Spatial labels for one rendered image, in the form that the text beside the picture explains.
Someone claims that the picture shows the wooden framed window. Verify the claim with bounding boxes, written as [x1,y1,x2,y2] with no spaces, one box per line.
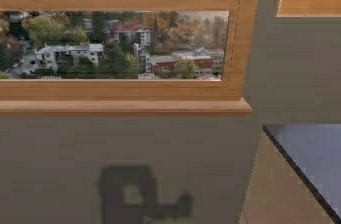
[0,0,260,118]
[275,0,341,18]

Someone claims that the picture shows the grey topped wooden cabinet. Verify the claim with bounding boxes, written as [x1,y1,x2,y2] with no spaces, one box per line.
[238,123,341,224]

